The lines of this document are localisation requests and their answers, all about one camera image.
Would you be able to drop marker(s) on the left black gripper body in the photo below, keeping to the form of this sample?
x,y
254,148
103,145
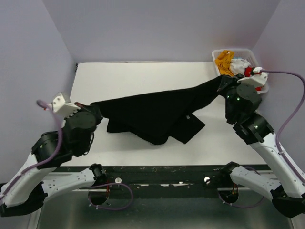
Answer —
x,y
88,109

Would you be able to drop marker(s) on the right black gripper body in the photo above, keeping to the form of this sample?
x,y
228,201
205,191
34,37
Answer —
x,y
225,88

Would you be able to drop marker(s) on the black t shirt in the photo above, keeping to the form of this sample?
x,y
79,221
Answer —
x,y
154,117

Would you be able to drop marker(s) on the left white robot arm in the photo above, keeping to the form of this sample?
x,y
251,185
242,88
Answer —
x,y
28,191

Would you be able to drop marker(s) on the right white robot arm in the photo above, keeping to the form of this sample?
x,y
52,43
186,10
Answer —
x,y
287,192

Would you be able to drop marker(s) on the white t shirt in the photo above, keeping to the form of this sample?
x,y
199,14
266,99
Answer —
x,y
238,66

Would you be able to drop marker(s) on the yellow t shirt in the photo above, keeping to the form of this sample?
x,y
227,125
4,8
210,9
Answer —
x,y
223,62

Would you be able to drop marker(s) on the red t shirt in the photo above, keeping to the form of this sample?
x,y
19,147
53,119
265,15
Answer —
x,y
249,71

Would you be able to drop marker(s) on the white plastic laundry basket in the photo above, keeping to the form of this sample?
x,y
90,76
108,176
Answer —
x,y
243,54

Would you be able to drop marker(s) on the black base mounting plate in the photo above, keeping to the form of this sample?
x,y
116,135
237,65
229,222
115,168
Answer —
x,y
160,182

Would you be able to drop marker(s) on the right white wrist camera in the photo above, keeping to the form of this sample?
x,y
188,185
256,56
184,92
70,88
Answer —
x,y
255,77

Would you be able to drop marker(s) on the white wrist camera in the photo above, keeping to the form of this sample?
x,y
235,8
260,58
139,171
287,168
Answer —
x,y
62,105
255,77

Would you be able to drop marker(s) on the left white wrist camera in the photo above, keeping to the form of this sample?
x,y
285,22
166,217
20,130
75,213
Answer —
x,y
62,105

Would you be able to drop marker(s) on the aluminium frame rail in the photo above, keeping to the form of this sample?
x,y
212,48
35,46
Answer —
x,y
34,219

